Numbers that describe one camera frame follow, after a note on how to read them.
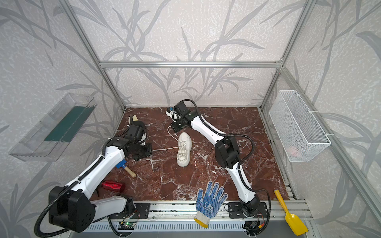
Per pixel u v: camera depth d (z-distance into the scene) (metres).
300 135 0.61
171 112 0.83
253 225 0.75
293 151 0.72
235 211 0.73
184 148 0.90
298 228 0.67
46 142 0.64
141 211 0.75
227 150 0.57
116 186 0.77
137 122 1.11
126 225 0.71
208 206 0.75
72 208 0.39
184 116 0.72
